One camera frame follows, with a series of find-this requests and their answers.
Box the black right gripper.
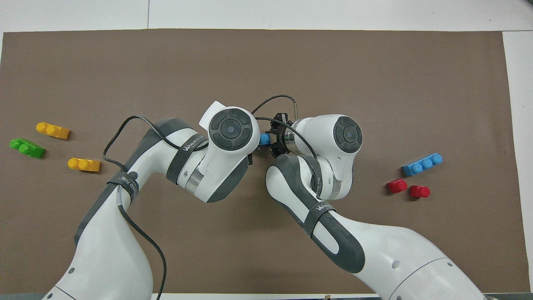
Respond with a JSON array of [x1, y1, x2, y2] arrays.
[[269, 112, 292, 158]]

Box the blue three-stud block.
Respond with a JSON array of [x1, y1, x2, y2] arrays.
[[401, 153, 443, 177]]

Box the yellow two-stud block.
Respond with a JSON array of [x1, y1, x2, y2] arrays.
[[36, 122, 70, 140], [68, 157, 101, 173]]

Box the green two-stud block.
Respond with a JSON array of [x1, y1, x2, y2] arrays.
[[10, 138, 45, 159]]

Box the brown table mat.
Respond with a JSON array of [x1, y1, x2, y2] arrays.
[[0, 28, 519, 295]]

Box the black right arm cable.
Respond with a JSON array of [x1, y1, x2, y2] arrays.
[[251, 95, 322, 196]]

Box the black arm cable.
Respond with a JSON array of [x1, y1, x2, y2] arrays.
[[251, 95, 322, 196], [102, 115, 209, 300]]

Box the black velcro cable strap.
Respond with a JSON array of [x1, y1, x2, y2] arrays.
[[302, 201, 337, 239], [166, 134, 209, 184], [106, 170, 140, 205]]

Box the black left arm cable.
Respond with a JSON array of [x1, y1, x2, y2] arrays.
[[102, 115, 209, 300]]

